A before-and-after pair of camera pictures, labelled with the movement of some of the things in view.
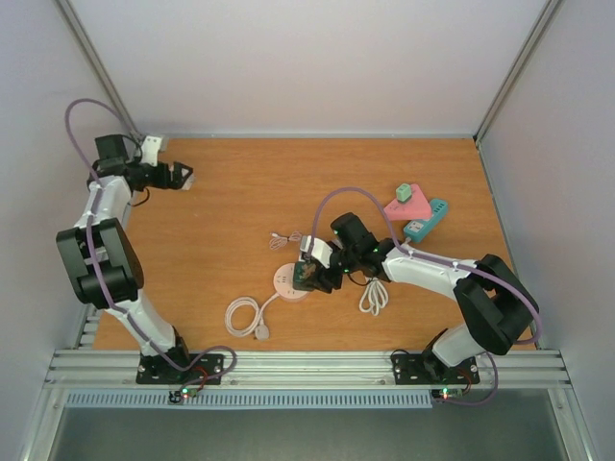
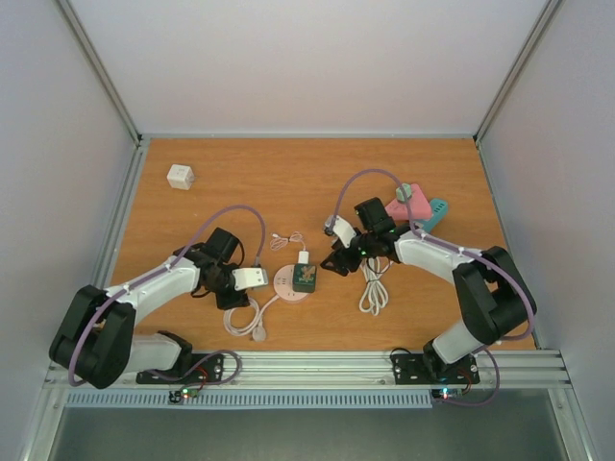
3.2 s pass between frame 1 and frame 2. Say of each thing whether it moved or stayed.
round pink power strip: stayed
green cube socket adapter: stayed
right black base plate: stayed
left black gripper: moved
